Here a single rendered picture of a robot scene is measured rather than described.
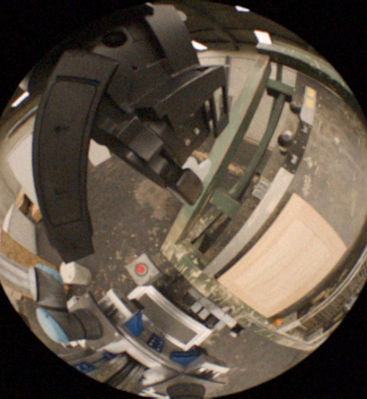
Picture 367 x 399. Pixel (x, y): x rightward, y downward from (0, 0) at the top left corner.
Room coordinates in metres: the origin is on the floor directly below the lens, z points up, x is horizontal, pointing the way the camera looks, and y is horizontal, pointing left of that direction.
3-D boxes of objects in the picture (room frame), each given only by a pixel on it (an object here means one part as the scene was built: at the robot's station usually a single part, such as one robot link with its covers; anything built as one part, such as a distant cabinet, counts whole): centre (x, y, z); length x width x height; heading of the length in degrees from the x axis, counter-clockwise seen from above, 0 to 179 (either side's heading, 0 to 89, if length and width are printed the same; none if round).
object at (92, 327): (-0.26, 0.37, 1.09); 0.15 x 0.15 x 0.10
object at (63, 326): (-0.26, 0.37, 1.20); 0.13 x 0.12 x 0.14; 25
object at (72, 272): (-0.14, 1.36, 0.24); 0.32 x 0.30 x 0.47; 50
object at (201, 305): (-0.23, -0.16, 0.69); 0.50 x 0.14 x 0.24; 43
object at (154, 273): (0.05, 0.19, 0.84); 0.12 x 0.12 x 0.18; 43
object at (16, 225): (-0.20, 3.57, 0.48); 1.00 x 0.64 x 0.95; 50
